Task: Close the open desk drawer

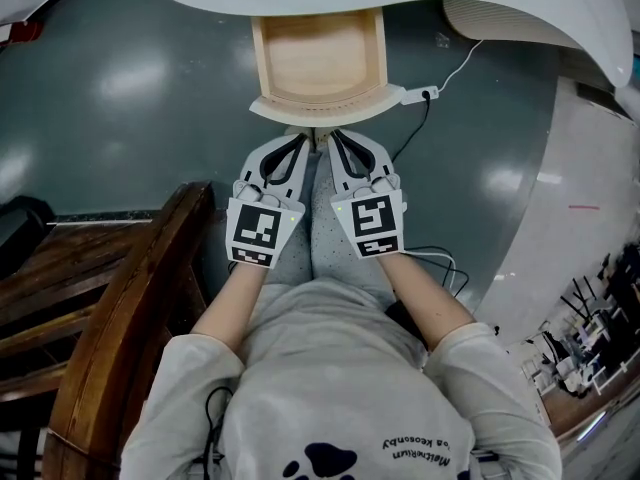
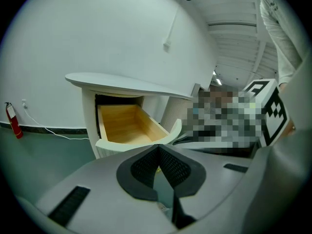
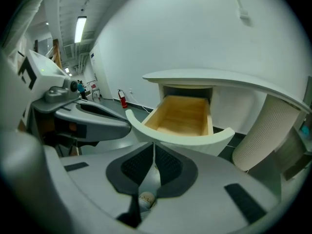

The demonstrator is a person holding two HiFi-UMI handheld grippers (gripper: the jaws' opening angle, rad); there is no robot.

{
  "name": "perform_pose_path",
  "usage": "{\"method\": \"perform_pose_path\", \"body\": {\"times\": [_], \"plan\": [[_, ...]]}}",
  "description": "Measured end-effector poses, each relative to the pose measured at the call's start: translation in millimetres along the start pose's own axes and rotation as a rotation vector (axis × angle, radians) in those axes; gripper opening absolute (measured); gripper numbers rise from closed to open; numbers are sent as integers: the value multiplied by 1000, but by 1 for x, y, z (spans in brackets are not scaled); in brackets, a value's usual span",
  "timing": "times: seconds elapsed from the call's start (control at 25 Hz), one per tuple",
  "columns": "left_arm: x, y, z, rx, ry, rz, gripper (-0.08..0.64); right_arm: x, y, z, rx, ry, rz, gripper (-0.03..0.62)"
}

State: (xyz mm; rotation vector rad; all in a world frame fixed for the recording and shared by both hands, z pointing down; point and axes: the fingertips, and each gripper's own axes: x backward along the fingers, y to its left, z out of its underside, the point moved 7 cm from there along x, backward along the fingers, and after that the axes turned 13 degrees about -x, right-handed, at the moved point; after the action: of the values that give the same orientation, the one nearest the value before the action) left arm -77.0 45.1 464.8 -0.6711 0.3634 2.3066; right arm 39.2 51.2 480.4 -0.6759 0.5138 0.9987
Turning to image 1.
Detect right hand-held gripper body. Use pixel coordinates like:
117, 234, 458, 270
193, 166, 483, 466
330, 174, 408, 261

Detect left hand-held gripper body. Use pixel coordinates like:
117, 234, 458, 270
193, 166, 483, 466
226, 180, 307, 271

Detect wooden desk drawer white front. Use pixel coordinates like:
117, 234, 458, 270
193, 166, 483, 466
248, 7, 407, 125

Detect person's left forearm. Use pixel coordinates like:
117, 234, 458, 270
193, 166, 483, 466
189, 259, 269, 370

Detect person's right forearm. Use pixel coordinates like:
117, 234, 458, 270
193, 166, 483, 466
373, 251, 477, 355

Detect person's grey speckled trousers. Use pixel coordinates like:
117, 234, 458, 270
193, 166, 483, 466
263, 151, 399, 302

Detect white power strip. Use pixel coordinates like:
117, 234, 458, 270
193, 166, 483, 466
399, 84, 442, 107

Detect dark brown wooden chair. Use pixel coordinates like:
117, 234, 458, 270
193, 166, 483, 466
0, 180, 217, 480

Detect person's grey printed shirt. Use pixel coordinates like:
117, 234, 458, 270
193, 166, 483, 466
119, 273, 565, 480

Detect black bag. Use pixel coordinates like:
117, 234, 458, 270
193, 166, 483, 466
0, 194, 57, 282

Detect group of white desks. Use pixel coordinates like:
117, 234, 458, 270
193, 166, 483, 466
519, 240, 640, 422

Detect red box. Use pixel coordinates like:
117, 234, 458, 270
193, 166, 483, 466
0, 19, 45, 45

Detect black plug cable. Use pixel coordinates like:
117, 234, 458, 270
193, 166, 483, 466
390, 91, 433, 163

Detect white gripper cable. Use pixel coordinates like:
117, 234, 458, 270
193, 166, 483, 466
403, 245, 472, 300

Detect white power strip cable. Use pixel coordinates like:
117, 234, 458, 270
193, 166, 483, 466
435, 39, 485, 94

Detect white ribbed desk pedestal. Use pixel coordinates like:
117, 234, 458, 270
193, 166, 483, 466
438, 0, 569, 52

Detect thin black cable on shirt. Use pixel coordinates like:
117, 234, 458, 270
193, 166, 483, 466
201, 386, 235, 480

